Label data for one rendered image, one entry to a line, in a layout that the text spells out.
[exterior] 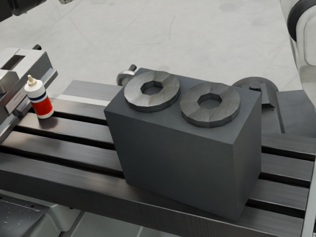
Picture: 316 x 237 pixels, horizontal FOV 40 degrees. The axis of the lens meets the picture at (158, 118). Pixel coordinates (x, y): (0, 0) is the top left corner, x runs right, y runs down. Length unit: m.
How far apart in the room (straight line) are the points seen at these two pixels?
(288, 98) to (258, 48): 1.28
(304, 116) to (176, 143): 0.89
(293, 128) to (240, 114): 0.82
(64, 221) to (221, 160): 0.46
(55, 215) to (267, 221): 0.45
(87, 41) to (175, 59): 0.71
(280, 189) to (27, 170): 0.49
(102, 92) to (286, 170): 0.73
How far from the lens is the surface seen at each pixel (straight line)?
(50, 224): 1.00
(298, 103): 1.54
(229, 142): 0.61
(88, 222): 1.13
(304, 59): 1.12
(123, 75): 1.52
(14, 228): 0.92
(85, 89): 1.41
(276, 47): 2.81
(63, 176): 0.88
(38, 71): 1.11
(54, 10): 3.71
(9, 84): 1.03
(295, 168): 0.83
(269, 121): 1.44
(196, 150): 0.65
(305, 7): 1.06
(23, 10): 0.92
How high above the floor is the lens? 1.58
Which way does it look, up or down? 42 degrees down
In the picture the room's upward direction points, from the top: 12 degrees counter-clockwise
